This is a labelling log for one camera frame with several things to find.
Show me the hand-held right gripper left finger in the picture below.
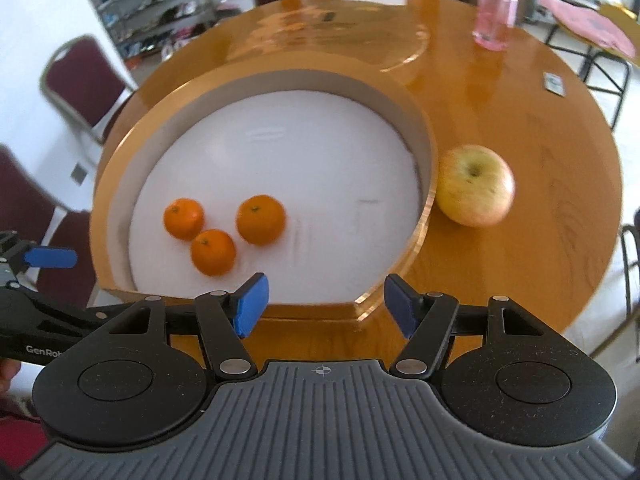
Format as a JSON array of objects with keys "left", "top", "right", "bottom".
[{"left": 107, "top": 272, "right": 270, "bottom": 379}]

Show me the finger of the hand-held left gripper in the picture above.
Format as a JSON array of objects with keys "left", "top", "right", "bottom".
[{"left": 0, "top": 230, "right": 78, "bottom": 288}]

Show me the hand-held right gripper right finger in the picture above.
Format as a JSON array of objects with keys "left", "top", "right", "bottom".
[{"left": 383, "top": 273, "right": 544, "bottom": 380}]

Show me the yellow-red apple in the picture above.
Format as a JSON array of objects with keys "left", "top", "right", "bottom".
[{"left": 436, "top": 144, "right": 516, "bottom": 228}]

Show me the round wooden tray white inside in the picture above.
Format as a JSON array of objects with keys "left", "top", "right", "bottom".
[{"left": 89, "top": 62, "right": 440, "bottom": 332}]

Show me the orange mandarin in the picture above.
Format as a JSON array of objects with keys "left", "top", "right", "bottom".
[
  {"left": 236, "top": 194, "right": 287, "bottom": 246},
  {"left": 190, "top": 229, "right": 237, "bottom": 277},
  {"left": 163, "top": 198, "right": 206, "bottom": 242}
]

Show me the red cloth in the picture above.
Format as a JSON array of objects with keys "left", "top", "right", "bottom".
[{"left": 0, "top": 412, "right": 48, "bottom": 462}]

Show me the round wooden table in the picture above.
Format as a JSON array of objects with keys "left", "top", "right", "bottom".
[{"left": 92, "top": 0, "right": 624, "bottom": 363}]

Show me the metal shoe rack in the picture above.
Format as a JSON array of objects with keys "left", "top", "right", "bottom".
[{"left": 75, "top": 0, "right": 221, "bottom": 60}]

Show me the glass turntable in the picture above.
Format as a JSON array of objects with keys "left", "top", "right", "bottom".
[{"left": 220, "top": 0, "right": 432, "bottom": 86}]

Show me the pink water bottle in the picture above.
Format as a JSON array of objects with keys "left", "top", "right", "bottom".
[{"left": 472, "top": 0, "right": 522, "bottom": 52}]

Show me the folding side table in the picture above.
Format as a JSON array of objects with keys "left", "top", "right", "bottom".
[{"left": 537, "top": 0, "right": 640, "bottom": 132}]

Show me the pink cloth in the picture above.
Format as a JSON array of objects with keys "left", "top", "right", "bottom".
[{"left": 540, "top": 0, "right": 635, "bottom": 55}]

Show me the black metal chair frame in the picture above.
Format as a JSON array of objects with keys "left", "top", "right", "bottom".
[{"left": 619, "top": 210, "right": 640, "bottom": 322}]

